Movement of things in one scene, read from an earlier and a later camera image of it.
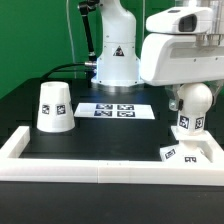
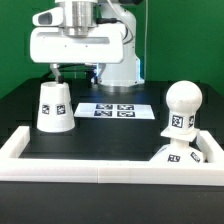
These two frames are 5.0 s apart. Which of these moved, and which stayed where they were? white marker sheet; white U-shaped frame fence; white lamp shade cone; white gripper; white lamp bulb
Moved: white lamp bulb; white gripper
Stayed: white U-shaped frame fence; white marker sheet; white lamp shade cone
